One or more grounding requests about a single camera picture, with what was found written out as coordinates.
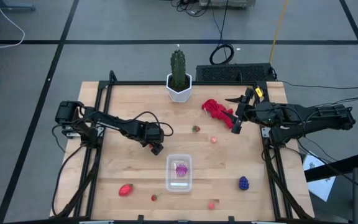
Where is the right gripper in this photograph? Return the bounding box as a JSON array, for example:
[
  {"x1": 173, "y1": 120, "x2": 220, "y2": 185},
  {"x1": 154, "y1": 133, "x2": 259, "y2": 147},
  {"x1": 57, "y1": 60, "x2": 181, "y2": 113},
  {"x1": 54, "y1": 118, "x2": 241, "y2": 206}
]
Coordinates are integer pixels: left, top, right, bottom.
[{"x1": 221, "y1": 88, "x2": 262, "y2": 134}]

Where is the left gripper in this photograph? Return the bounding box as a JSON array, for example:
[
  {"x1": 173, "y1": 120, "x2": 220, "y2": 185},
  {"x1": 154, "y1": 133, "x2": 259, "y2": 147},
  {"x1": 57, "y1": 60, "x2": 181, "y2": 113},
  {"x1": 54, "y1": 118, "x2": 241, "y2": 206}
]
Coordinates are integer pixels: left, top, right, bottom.
[{"x1": 141, "y1": 121, "x2": 165, "y2": 156}]

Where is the large red fruit toy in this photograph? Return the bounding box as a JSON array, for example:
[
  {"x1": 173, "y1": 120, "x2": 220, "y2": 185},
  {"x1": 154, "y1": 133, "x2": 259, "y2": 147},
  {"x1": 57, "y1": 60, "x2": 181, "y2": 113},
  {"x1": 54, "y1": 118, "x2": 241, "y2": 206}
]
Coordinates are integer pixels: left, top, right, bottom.
[{"x1": 118, "y1": 184, "x2": 134, "y2": 197}]

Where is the purple grape cluster toy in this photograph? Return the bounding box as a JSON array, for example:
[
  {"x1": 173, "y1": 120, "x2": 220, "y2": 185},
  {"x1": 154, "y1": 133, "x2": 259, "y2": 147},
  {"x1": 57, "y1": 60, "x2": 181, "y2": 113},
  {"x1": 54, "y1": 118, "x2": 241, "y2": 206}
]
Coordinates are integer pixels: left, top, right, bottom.
[{"x1": 238, "y1": 175, "x2": 250, "y2": 191}]

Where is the clear plastic tupperware container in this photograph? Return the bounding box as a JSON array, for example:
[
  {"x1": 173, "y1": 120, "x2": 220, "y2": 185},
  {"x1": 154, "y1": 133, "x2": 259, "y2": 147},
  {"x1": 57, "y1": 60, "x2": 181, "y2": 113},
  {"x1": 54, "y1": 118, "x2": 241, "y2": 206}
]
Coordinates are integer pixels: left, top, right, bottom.
[{"x1": 165, "y1": 154, "x2": 193, "y2": 193}]

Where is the red cloth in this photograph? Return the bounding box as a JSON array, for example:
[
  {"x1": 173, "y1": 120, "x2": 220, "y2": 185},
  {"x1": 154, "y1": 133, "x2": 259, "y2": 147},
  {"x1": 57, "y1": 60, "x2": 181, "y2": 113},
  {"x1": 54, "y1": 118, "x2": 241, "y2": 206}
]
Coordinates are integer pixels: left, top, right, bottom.
[{"x1": 201, "y1": 98, "x2": 236, "y2": 129}]

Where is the black keyboard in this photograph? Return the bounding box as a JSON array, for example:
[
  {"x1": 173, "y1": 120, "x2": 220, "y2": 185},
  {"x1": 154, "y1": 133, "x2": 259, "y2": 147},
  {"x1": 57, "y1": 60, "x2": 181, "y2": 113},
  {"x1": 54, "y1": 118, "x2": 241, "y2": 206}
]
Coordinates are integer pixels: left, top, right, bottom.
[{"x1": 195, "y1": 63, "x2": 276, "y2": 83}]

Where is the white hexagonal plant pot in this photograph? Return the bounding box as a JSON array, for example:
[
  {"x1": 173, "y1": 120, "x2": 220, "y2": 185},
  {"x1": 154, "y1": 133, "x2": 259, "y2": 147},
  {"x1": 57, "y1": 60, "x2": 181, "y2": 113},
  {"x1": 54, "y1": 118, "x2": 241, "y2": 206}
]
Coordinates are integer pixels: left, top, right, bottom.
[{"x1": 165, "y1": 73, "x2": 193, "y2": 104}]

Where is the green cactus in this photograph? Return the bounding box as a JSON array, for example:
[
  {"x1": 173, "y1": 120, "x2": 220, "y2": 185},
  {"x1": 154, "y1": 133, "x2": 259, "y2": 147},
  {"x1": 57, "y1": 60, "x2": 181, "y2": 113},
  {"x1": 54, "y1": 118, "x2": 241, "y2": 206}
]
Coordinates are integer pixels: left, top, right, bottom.
[{"x1": 170, "y1": 49, "x2": 187, "y2": 90}]

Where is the white paper sheet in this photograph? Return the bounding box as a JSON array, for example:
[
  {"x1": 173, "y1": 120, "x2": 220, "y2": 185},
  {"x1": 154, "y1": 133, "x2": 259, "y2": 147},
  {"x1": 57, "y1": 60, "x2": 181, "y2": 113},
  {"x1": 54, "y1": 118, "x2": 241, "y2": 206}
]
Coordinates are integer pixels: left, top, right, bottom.
[{"x1": 302, "y1": 151, "x2": 337, "y2": 203}]

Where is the grey equipment box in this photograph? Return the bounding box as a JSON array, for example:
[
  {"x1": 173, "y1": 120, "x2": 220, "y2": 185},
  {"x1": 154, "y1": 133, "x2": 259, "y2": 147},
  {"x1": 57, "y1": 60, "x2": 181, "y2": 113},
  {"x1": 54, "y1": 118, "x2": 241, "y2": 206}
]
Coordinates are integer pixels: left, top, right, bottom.
[{"x1": 199, "y1": 0, "x2": 257, "y2": 9}]

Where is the black bar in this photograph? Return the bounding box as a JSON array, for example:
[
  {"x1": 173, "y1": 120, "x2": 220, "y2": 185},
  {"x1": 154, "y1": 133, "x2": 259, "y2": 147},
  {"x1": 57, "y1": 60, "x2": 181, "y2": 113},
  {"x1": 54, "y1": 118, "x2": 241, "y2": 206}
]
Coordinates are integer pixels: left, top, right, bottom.
[{"x1": 304, "y1": 152, "x2": 358, "y2": 183}]

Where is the black coiled cable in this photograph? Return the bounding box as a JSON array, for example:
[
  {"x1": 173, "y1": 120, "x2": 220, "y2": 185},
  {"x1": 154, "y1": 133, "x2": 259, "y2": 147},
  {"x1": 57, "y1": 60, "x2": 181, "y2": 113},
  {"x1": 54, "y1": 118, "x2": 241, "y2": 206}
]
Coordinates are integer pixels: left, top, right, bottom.
[{"x1": 209, "y1": 0, "x2": 236, "y2": 66}]

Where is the black aluminium frame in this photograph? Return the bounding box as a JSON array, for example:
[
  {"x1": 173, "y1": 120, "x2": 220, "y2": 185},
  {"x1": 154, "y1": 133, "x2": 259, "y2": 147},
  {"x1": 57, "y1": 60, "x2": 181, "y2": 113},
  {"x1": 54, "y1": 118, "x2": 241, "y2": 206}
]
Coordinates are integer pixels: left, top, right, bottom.
[{"x1": 50, "y1": 70, "x2": 315, "y2": 224}]

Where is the yellow hanging cable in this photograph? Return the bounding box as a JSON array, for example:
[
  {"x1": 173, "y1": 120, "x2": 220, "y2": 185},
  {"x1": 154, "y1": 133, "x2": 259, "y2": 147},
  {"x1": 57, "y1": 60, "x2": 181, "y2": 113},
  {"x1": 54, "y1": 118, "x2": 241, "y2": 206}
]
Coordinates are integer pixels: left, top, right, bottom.
[{"x1": 268, "y1": 0, "x2": 290, "y2": 65}]

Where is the white cable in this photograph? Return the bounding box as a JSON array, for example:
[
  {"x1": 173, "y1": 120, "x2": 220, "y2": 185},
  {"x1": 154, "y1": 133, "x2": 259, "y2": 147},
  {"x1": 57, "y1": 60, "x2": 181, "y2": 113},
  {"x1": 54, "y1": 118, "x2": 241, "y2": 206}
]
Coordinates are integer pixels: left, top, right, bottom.
[{"x1": 0, "y1": 0, "x2": 26, "y2": 49}]

